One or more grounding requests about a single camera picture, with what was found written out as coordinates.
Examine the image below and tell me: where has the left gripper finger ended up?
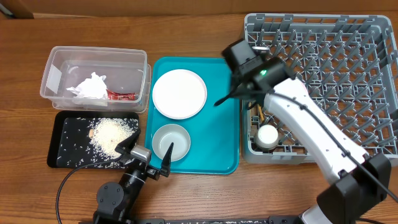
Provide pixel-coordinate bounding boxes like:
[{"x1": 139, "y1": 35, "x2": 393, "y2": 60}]
[
  {"x1": 115, "y1": 128, "x2": 141, "y2": 152},
  {"x1": 160, "y1": 142, "x2": 174, "y2": 177}
]

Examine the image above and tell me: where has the pile of rice grains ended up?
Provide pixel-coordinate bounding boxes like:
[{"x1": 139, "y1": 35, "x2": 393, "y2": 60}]
[{"x1": 57, "y1": 117, "x2": 139, "y2": 167}]

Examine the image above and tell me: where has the grey bowl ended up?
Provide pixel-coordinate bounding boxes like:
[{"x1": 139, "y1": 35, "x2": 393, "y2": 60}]
[{"x1": 152, "y1": 124, "x2": 191, "y2": 162}]

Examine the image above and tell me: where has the wooden chopstick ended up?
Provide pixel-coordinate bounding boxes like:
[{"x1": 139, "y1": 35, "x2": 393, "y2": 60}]
[{"x1": 257, "y1": 105, "x2": 265, "y2": 123}]

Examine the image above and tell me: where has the red snack wrapper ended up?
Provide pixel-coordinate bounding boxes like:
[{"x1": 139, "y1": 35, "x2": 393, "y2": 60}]
[{"x1": 106, "y1": 90, "x2": 138, "y2": 101}]

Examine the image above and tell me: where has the large white round plate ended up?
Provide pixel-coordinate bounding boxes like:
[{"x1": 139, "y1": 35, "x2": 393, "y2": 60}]
[{"x1": 152, "y1": 69, "x2": 207, "y2": 119}]

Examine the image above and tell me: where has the small grey cup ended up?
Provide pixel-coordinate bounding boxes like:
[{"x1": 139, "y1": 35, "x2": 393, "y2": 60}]
[{"x1": 254, "y1": 124, "x2": 279, "y2": 151}]

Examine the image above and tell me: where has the white tissue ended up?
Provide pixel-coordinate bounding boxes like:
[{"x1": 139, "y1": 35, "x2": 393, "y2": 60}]
[{"x1": 67, "y1": 72, "x2": 108, "y2": 100}]

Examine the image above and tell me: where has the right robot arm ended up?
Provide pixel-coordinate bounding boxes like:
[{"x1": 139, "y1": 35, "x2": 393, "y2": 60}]
[{"x1": 215, "y1": 39, "x2": 397, "y2": 223}]

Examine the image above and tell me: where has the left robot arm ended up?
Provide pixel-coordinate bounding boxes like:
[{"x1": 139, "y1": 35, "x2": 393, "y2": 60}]
[{"x1": 93, "y1": 130, "x2": 174, "y2": 223}]

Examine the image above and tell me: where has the clear plastic waste bin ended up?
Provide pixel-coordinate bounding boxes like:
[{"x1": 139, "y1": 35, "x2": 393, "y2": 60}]
[{"x1": 40, "y1": 46, "x2": 152, "y2": 113}]

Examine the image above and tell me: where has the teal plastic serving tray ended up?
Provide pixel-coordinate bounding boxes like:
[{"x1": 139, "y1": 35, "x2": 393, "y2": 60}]
[{"x1": 144, "y1": 57, "x2": 240, "y2": 175}]

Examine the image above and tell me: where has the black plastic tray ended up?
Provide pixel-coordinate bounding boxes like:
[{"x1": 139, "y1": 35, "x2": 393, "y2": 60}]
[{"x1": 47, "y1": 111, "x2": 139, "y2": 169}]

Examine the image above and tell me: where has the grey plastic dish rack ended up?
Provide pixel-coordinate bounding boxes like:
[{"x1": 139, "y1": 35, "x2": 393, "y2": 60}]
[{"x1": 244, "y1": 13, "x2": 397, "y2": 166}]

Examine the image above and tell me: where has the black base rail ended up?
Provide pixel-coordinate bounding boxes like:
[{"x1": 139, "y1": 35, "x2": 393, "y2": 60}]
[{"x1": 79, "y1": 215, "x2": 303, "y2": 224}]

